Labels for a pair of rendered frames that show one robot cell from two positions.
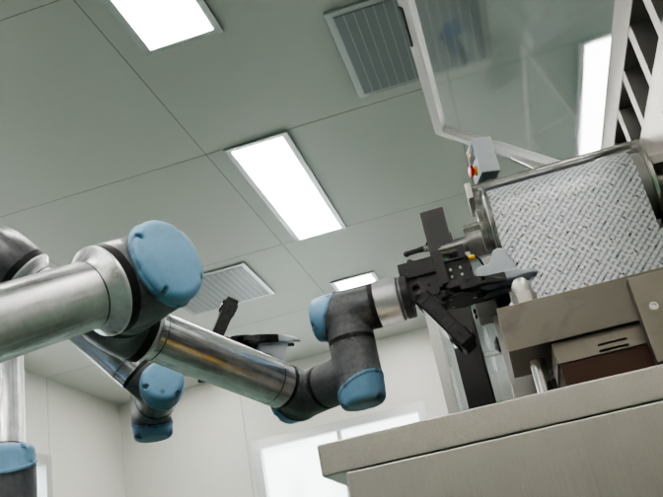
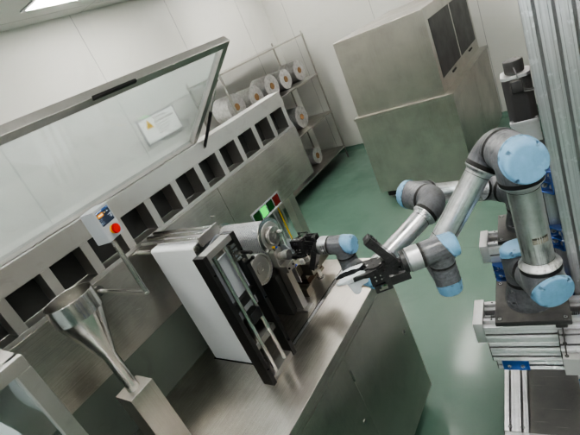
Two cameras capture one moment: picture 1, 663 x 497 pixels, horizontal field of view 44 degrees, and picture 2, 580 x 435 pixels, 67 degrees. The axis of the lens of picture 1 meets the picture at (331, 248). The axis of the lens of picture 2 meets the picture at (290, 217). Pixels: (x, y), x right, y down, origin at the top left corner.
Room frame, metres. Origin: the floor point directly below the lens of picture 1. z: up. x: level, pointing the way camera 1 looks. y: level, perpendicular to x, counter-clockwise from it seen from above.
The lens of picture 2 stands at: (2.61, 0.66, 1.93)
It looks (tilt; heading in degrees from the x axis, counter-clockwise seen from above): 21 degrees down; 211
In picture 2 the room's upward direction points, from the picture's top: 25 degrees counter-clockwise
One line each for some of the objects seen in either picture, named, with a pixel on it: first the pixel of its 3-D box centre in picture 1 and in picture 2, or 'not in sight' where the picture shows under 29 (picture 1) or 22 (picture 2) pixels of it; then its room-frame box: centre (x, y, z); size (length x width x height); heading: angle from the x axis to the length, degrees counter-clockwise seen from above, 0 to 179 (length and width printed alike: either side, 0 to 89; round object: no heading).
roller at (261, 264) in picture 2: not in sight; (238, 268); (1.36, -0.42, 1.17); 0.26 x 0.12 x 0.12; 80
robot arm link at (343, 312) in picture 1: (345, 315); (342, 245); (1.26, 0.00, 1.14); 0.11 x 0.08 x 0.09; 80
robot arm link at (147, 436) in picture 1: (152, 408); (444, 274); (1.48, 0.39, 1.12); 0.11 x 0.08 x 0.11; 23
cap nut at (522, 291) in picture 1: (522, 293); not in sight; (1.05, -0.24, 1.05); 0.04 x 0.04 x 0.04
